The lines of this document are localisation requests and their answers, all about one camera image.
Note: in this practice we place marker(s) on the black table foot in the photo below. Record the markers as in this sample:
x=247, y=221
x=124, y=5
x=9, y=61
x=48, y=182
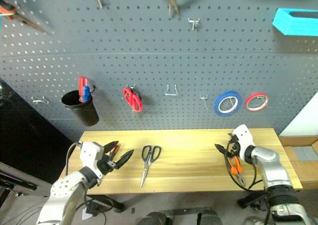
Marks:
x=109, y=202
x=251, y=199

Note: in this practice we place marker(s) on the red tape roll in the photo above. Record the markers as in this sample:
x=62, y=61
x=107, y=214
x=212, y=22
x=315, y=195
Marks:
x=249, y=102

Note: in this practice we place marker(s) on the grey perforated pegboard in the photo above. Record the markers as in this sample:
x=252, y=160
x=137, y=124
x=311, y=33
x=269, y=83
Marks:
x=159, y=61

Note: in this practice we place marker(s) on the brown cardboard box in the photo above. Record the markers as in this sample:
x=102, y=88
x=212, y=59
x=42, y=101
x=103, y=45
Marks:
x=298, y=170

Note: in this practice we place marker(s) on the curved metal pegboard hook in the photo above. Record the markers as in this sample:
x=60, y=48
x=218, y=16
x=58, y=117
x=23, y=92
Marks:
x=41, y=100

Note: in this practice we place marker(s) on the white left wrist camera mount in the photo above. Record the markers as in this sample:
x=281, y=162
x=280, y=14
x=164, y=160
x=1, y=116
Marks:
x=90, y=153

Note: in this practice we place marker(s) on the blue tape roll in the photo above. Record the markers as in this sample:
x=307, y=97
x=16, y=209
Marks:
x=218, y=108

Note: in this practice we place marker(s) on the dark rounded shape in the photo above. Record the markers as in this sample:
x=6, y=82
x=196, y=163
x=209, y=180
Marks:
x=211, y=217
x=154, y=218

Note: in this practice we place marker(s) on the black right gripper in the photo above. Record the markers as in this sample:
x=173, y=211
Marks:
x=234, y=149

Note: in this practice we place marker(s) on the grey metal pliers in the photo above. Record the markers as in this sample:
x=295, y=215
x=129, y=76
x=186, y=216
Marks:
x=173, y=5

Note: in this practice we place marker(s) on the red and blue markers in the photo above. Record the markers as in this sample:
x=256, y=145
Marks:
x=82, y=83

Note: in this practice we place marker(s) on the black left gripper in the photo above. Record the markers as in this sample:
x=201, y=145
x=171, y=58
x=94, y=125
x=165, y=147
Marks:
x=107, y=163

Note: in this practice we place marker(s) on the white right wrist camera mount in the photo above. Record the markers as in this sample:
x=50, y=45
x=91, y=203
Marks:
x=244, y=136

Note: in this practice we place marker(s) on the cyan plastic bin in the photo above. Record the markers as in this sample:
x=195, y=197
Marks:
x=285, y=25

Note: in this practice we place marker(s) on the black power adapter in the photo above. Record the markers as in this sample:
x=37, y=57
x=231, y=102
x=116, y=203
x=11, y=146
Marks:
x=92, y=207

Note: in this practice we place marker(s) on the metal loop hook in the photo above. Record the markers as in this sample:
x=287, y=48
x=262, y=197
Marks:
x=171, y=94

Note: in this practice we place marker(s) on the black cup holder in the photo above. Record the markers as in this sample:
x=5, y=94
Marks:
x=87, y=113

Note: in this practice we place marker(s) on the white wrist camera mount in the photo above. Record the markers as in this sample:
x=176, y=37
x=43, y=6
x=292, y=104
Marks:
x=244, y=136
x=90, y=153

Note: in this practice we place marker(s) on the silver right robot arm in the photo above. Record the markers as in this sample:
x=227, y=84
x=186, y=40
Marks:
x=275, y=175

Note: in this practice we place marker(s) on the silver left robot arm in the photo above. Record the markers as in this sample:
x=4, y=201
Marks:
x=64, y=192

